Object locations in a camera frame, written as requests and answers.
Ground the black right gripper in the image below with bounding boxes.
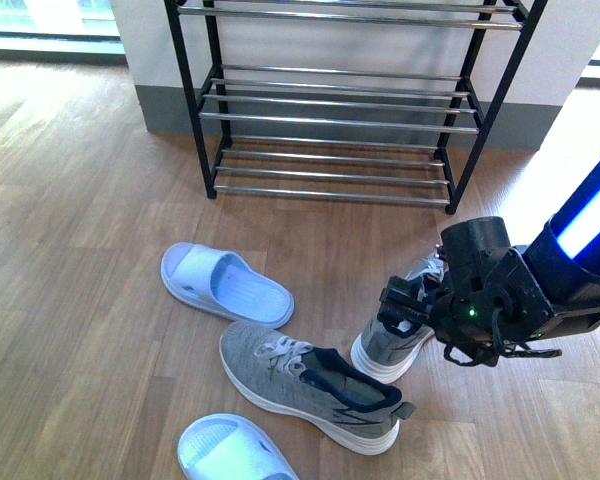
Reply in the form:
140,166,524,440
378,216,555,350

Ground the grey knit sneaker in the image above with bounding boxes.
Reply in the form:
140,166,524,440
351,253,444,384
219,322,415,456

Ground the black metal shoe rack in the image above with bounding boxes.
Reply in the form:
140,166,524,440
164,1,546,214

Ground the light blue slipper far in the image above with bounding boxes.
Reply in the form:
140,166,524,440
160,242,294,329

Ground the light blue slipper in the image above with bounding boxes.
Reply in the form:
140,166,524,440
177,413,297,480
160,242,294,329

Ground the light blue slipper near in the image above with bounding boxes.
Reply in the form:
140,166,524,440
177,413,297,480

